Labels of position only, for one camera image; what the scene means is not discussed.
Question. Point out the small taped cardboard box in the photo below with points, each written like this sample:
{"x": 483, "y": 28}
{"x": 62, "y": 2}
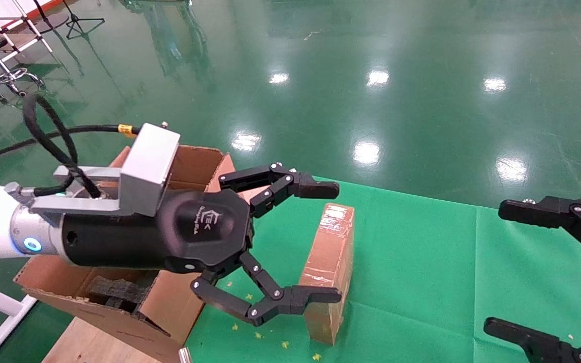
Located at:
{"x": 331, "y": 242}

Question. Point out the white pipe frame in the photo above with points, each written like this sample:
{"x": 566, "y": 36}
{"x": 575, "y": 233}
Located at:
{"x": 18, "y": 49}

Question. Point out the green table cloth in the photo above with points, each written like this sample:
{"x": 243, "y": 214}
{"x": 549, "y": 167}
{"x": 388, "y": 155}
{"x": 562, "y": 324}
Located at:
{"x": 421, "y": 262}

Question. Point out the large open cardboard carton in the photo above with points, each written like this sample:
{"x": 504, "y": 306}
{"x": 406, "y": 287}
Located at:
{"x": 169, "y": 307}

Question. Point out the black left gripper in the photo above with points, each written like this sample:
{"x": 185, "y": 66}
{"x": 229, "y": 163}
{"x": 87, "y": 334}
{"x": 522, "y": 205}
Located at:
{"x": 189, "y": 232}

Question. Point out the black tripod stand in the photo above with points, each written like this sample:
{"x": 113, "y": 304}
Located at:
{"x": 74, "y": 20}

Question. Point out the black round base stand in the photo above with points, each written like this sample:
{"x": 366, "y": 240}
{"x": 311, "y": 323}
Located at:
{"x": 53, "y": 22}

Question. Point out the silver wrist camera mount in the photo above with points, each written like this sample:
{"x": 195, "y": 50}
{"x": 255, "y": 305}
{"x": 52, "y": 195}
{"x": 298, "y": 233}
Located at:
{"x": 149, "y": 161}

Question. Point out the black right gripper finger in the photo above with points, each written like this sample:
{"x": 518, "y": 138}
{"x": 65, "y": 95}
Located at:
{"x": 532, "y": 340}
{"x": 563, "y": 212}

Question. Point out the black foam insert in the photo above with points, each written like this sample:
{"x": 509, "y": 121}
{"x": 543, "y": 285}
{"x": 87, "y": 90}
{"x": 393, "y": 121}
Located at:
{"x": 119, "y": 290}

